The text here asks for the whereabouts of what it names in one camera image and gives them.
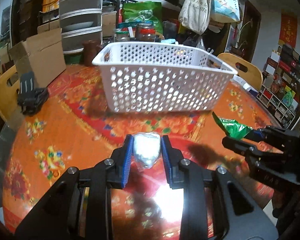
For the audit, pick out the green-lid glass jar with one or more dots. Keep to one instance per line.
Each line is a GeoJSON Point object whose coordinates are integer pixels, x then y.
{"type": "Point", "coordinates": [121, 35]}

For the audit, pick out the white perforated plastic basket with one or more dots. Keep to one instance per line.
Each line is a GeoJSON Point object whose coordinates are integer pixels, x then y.
{"type": "Point", "coordinates": [159, 77]}

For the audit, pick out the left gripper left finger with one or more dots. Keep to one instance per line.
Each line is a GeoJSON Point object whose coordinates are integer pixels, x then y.
{"type": "Point", "coordinates": [78, 205]}

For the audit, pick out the right wooden chair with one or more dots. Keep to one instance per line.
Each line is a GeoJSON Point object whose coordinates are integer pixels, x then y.
{"type": "Point", "coordinates": [247, 71]}

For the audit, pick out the brown cardboard box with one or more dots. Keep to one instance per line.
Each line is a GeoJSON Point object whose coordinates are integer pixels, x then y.
{"type": "Point", "coordinates": [41, 54]}

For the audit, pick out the left wooden chair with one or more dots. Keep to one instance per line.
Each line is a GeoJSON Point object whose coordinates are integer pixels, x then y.
{"type": "Point", "coordinates": [8, 94]}

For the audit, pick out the green shopping bag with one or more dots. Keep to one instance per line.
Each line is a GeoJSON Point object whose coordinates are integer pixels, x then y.
{"type": "Point", "coordinates": [148, 11]}

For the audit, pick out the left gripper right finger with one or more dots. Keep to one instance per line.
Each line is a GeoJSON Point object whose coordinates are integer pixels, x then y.
{"type": "Point", "coordinates": [235, 214]}

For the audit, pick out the white stacked drawer unit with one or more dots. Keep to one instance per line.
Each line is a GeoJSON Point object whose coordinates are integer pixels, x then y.
{"type": "Point", "coordinates": [80, 21]}

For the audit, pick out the black phone stand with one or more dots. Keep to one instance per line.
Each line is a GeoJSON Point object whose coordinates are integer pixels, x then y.
{"type": "Point", "coordinates": [29, 97]}

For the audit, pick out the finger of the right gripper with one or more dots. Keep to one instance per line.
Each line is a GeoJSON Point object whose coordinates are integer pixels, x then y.
{"type": "Point", "coordinates": [257, 135]}
{"type": "Point", "coordinates": [241, 147]}

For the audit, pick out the beige canvas tote bag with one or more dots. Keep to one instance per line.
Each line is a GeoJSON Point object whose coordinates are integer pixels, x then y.
{"type": "Point", "coordinates": [195, 15]}

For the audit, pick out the red-lid pickle jar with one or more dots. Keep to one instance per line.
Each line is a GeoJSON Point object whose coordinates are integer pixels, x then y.
{"type": "Point", "coordinates": [145, 32]}

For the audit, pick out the green plastic packet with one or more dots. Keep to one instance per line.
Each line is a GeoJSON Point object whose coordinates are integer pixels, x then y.
{"type": "Point", "coordinates": [232, 128]}

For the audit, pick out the wooden chair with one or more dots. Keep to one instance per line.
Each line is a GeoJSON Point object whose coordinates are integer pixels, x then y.
{"type": "Point", "coordinates": [247, 71]}
{"type": "Point", "coordinates": [8, 94]}

